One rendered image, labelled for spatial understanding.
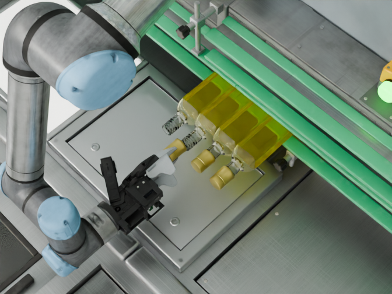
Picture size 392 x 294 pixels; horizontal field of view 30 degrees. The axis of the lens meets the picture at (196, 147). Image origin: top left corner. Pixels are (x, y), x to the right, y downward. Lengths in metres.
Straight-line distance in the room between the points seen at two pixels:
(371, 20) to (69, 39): 0.68
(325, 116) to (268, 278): 0.39
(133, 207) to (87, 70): 0.50
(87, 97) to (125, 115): 0.70
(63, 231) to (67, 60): 0.40
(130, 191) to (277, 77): 0.40
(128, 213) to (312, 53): 0.52
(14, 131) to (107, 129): 0.48
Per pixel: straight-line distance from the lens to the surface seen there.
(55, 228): 1.40
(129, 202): 1.56
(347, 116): 1.53
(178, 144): 1.62
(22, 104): 1.33
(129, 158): 1.77
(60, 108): 1.87
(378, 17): 1.56
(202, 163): 1.59
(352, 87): 1.55
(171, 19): 1.80
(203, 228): 1.68
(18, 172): 1.45
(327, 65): 1.58
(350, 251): 1.72
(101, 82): 1.14
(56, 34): 1.17
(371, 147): 1.51
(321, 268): 1.69
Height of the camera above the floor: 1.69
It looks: 20 degrees down
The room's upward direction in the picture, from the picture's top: 130 degrees counter-clockwise
